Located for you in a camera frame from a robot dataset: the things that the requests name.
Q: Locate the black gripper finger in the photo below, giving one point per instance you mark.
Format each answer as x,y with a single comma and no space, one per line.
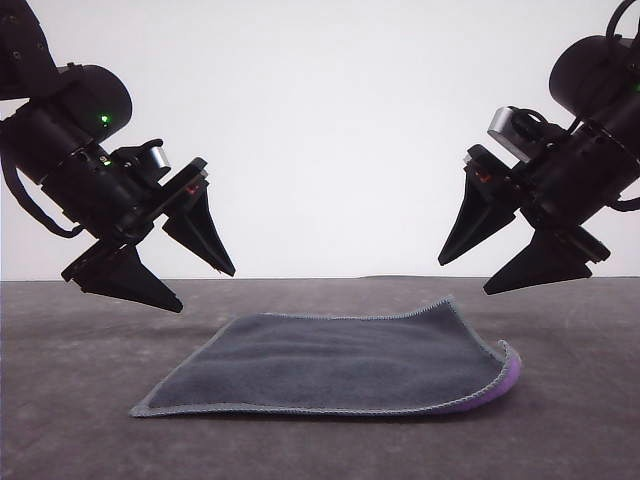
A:
197,225
475,220
550,265
130,280

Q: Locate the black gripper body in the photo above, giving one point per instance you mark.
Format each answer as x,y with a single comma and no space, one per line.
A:
570,185
107,192

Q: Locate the purple towel with grey hem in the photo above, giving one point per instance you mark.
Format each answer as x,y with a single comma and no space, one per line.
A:
325,365

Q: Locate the grey table cloth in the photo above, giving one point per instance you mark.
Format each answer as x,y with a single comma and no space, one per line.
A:
75,400

